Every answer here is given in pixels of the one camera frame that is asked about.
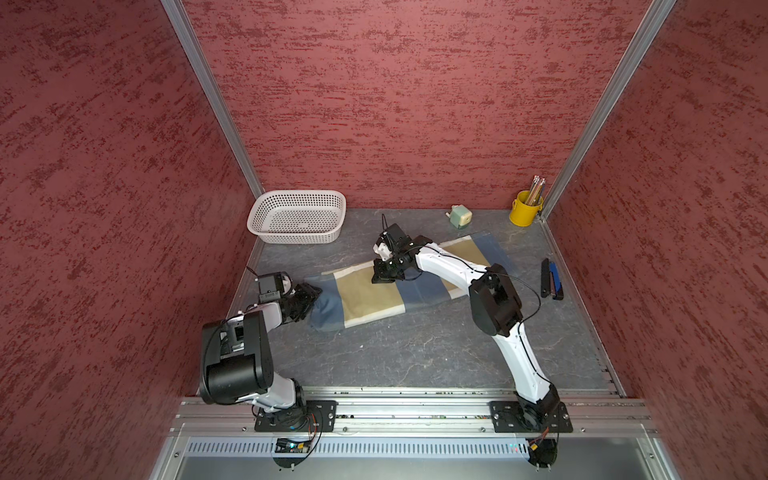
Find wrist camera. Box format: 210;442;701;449
256;272;292;304
373;224;411;261

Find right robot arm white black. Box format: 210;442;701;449
372;228;560;418

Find aluminium corner post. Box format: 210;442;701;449
541;0;676;222
161;0;264;197

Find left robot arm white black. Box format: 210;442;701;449
199;283;322;421

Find yellow cup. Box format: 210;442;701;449
509;190;542;227

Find right controller board with wires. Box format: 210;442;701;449
528;439;558;469

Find right aluminium corner post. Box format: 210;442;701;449
541;0;676;222

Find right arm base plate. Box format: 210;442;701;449
488;401;574;435

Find pencils in yellow cup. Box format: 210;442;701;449
526;175;546;206

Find blue beige white patchwork pillowcase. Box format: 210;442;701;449
307;234;507;332

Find left controller board with wires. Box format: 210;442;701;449
272;438;318;469

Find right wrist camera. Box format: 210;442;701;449
373;224;411;261

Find aluminium front rail frame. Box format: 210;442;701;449
152;387;677;479

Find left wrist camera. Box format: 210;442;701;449
256;272;292;304

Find green pencil sharpener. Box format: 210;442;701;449
446;205;473;229

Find left aluminium corner post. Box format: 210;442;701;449
161;0;264;197

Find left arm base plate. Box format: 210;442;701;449
254;400;338;434

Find white perforated plastic basket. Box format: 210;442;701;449
247;190;347;245

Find controller board with wires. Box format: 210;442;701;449
528;439;558;469
272;438;318;469

